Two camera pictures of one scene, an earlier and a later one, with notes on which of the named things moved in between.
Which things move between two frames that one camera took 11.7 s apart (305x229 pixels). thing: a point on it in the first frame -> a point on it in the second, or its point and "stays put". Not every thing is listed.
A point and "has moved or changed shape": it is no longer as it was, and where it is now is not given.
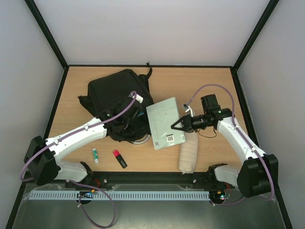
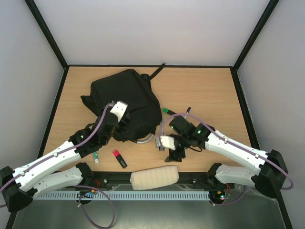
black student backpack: (119, 99) has moved or changed shape
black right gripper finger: (184, 127) -> (176, 155)
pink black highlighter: (119, 158) stays put
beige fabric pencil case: (188, 153) -> (151, 178)
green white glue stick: (96, 156) stays put
